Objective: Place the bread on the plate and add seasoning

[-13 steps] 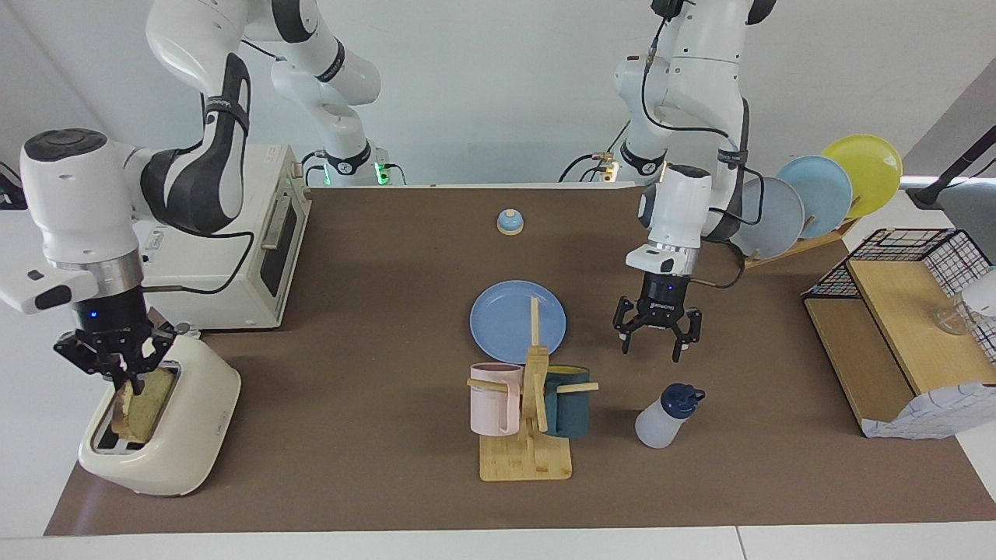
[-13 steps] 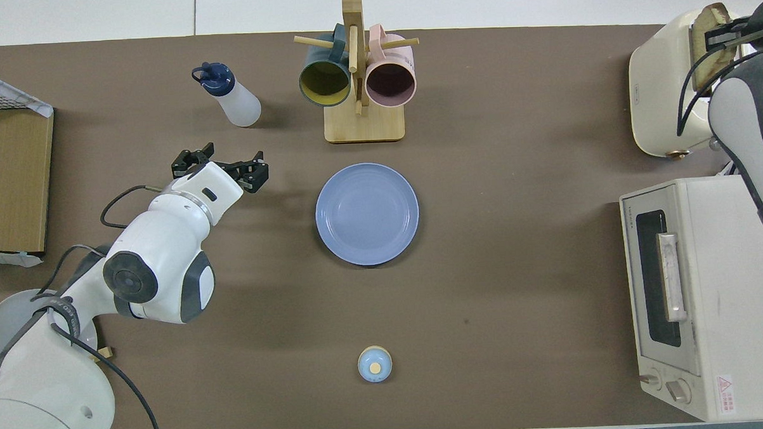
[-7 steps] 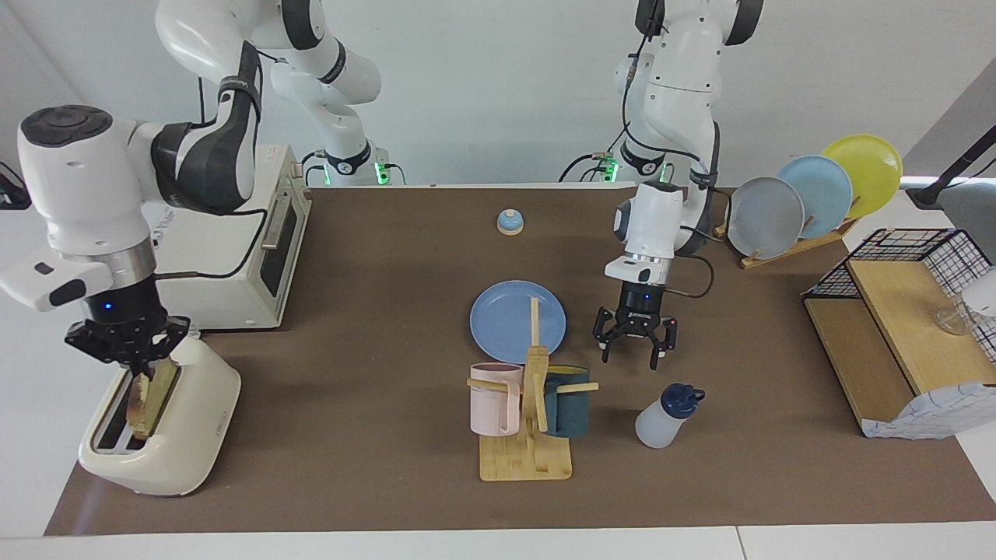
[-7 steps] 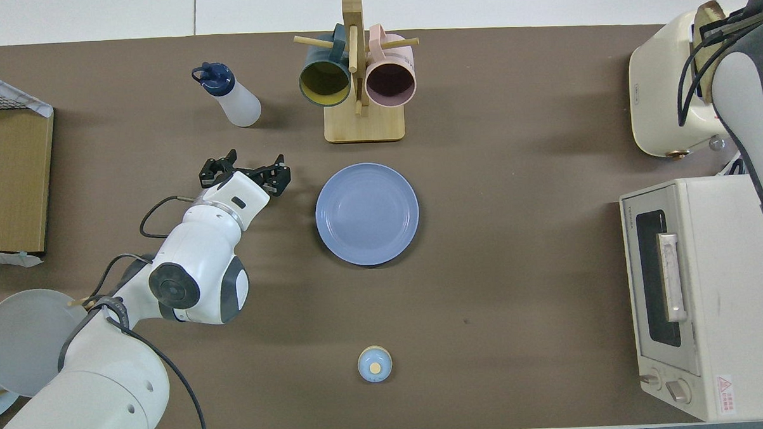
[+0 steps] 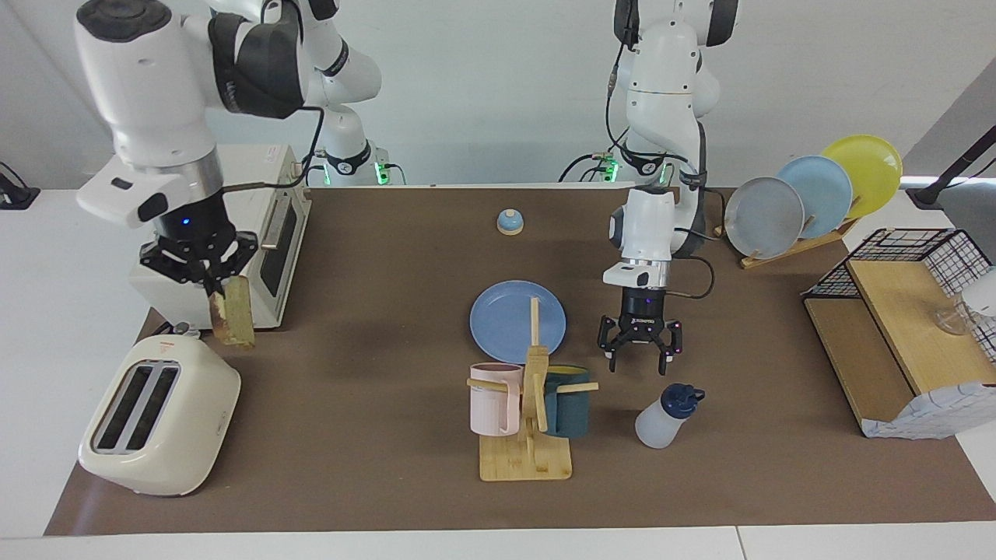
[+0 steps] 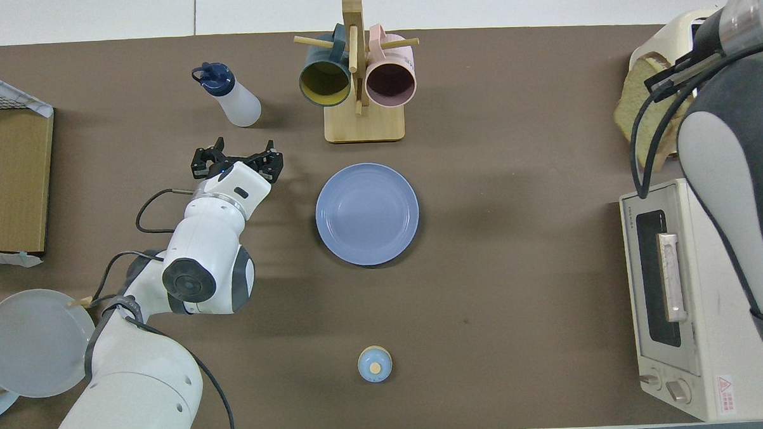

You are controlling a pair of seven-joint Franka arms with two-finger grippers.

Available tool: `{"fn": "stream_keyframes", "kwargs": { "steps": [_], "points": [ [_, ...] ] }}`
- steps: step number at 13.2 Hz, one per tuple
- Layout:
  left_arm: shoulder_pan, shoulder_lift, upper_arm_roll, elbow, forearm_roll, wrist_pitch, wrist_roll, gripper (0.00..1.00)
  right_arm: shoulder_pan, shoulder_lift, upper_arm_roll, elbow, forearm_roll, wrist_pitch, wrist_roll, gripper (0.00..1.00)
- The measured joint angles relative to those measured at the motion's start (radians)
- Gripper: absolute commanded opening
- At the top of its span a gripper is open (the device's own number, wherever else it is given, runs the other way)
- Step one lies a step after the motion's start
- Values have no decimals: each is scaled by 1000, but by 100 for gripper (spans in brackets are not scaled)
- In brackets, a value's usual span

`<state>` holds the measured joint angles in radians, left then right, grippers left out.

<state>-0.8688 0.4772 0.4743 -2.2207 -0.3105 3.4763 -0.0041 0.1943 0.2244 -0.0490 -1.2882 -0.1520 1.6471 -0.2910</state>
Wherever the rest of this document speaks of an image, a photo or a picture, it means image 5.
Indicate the clear drinking glass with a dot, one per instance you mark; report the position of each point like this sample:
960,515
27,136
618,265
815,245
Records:
953,320

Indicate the yellow round plate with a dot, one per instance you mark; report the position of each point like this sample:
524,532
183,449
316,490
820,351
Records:
871,167

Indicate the white checked cloth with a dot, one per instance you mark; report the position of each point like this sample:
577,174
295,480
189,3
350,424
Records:
934,412

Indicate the brown table mat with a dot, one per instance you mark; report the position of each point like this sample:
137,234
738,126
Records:
350,389

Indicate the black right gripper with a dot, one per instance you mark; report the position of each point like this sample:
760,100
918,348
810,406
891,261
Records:
194,229

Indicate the black camera stand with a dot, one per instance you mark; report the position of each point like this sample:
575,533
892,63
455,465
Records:
945,179

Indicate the wooden two-tier shelf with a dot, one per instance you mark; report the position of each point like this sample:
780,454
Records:
903,327

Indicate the translucent seasoning bottle navy cap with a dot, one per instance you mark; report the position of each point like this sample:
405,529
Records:
657,424

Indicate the black clamp base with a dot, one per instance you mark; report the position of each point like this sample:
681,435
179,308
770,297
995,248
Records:
15,196

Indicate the pink mug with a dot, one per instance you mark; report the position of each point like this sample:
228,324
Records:
490,404

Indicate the white rounded object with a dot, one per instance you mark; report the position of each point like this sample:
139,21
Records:
982,294

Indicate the teal mug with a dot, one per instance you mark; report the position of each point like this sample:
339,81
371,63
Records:
568,408

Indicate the toasted bread slice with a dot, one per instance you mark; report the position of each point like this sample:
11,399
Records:
236,315

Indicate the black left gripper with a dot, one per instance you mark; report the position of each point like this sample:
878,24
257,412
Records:
644,311

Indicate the light blue round plate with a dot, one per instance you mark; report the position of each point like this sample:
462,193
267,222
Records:
825,190

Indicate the wooden plate rack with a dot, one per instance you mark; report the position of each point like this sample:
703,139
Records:
786,253

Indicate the cream two-slot toaster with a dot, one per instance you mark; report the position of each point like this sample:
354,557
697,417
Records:
187,435

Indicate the grey round plate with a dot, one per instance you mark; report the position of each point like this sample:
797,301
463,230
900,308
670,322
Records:
766,218

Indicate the small blue call bell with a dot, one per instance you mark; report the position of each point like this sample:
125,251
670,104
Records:
510,224

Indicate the wooden mug tree stand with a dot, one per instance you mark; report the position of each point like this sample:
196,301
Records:
525,463

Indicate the white toaster oven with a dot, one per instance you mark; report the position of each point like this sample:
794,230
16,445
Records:
175,307

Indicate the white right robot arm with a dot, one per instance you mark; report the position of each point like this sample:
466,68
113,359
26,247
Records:
148,85

